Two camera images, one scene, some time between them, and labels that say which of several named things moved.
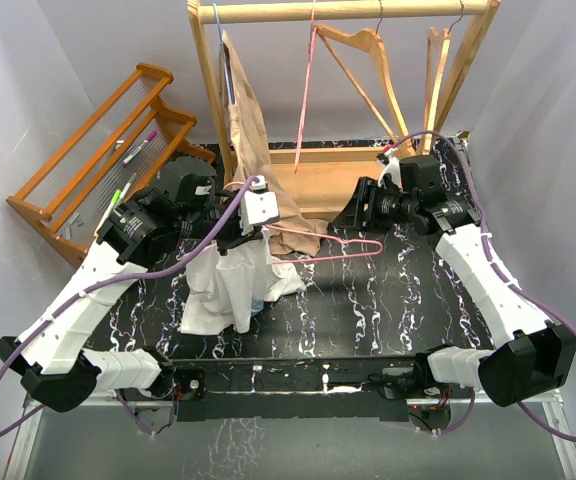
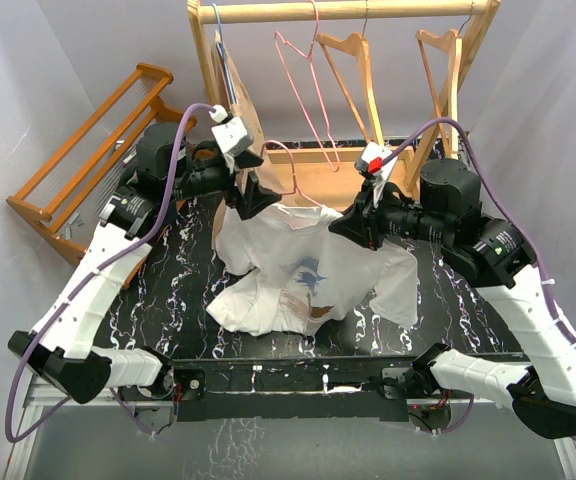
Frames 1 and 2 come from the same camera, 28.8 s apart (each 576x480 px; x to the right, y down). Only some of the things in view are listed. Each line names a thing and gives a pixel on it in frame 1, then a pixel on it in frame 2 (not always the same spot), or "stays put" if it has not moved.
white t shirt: [222, 288] to [302, 275]
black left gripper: [236, 237] to [255, 196]
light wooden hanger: [438, 45] to [451, 41]
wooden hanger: [370, 40] to [357, 43]
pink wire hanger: [336, 238] to [296, 188]
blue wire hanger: [224, 53] stays put
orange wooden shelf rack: [125, 147] stays put
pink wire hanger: [311, 37] to [331, 140]
